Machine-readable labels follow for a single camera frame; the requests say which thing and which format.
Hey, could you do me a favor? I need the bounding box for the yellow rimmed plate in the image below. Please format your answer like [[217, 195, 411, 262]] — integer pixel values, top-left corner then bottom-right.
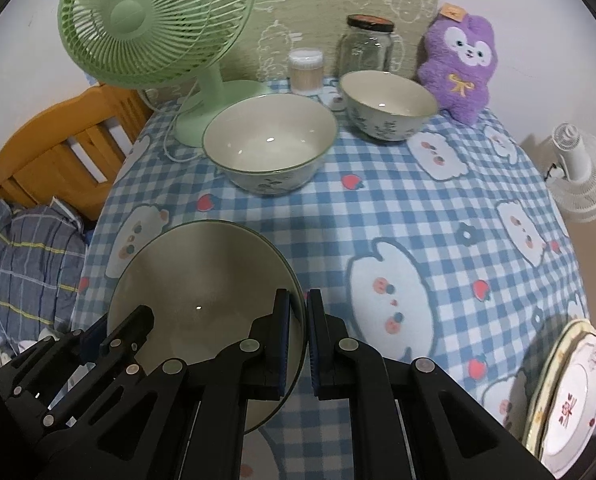
[[522, 318, 596, 458]]

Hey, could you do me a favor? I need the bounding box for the glass jar black lid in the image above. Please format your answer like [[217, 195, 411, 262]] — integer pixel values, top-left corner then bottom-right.
[[338, 14, 395, 78]]

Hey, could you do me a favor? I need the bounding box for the green desk fan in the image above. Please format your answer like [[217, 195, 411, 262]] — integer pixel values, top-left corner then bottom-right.
[[58, 0, 269, 148]]

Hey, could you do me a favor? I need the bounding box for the green cartoon wall cloth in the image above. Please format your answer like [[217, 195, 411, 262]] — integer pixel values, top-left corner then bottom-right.
[[142, 0, 447, 104]]

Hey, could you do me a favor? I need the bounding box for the clear cotton swab container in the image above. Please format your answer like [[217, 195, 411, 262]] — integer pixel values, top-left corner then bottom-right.
[[288, 48, 324, 96]]

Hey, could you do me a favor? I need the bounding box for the large floral ceramic bowl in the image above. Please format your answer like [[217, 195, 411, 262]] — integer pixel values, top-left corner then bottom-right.
[[202, 93, 338, 196]]

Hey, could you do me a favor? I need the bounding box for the white plate red pattern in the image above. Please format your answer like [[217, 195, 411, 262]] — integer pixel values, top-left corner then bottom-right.
[[540, 334, 596, 479]]

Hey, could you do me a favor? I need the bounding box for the wooden chair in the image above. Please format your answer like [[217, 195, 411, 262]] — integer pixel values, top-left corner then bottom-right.
[[0, 84, 153, 220]]

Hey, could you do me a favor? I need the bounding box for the blue checkered tablecloth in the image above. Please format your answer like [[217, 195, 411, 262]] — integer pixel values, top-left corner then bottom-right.
[[70, 77, 592, 480]]

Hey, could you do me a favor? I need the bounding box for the small floral ceramic bowl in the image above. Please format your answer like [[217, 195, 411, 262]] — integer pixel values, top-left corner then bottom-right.
[[106, 219, 309, 436]]

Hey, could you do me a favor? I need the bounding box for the purple plush bunny toy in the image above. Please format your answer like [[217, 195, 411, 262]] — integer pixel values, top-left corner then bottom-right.
[[417, 4, 498, 126]]

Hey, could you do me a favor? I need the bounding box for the grey plaid bedding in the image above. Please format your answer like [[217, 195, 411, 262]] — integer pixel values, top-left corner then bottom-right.
[[0, 197, 88, 365]]

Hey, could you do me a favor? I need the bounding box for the medium floral ceramic bowl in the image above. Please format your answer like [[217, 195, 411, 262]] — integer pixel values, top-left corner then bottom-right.
[[339, 70, 439, 142]]

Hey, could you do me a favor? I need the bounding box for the white standing fan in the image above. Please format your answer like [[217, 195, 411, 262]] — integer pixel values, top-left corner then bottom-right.
[[542, 122, 596, 223]]

